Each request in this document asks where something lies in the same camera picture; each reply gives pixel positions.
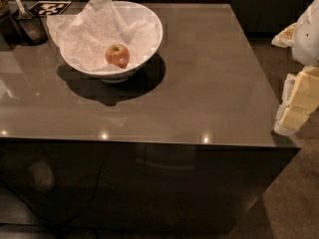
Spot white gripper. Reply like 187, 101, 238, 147
271, 0, 319, 136

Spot red yellow apple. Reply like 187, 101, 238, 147
105, 44, 130, 68

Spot white bowl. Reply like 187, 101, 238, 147
59, 0, 164, 84

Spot white paper towel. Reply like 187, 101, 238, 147
46, 0, 160, 72

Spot black white fiducial marker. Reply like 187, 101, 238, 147
31, 1, 71, 17

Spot dark scoop with white handle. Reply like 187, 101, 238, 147
14, 0, 48, 46

